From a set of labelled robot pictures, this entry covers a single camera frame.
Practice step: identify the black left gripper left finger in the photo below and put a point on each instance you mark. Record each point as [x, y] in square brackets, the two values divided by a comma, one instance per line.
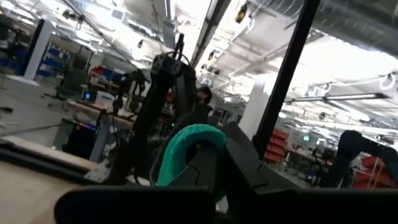
[140, 205]

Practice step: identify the black aluminium rig frame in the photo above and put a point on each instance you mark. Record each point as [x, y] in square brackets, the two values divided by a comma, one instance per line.
[286, 77]

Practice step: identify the person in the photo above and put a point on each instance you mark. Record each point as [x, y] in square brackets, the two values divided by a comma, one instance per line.
[203, 112]

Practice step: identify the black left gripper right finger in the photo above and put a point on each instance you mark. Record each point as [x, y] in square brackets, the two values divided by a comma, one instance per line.
[280, 205]

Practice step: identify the red storage bins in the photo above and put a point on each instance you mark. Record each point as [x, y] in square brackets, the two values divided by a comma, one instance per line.
[373, 174]
[276, 146]

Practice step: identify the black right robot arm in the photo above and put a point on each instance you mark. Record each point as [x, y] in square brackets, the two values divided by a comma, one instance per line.
[146, 124]

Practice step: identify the black bent tube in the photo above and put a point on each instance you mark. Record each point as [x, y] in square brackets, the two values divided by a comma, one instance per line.
[351, 146]

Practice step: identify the green bandage roll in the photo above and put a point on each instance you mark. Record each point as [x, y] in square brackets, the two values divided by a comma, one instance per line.
[174, 149]

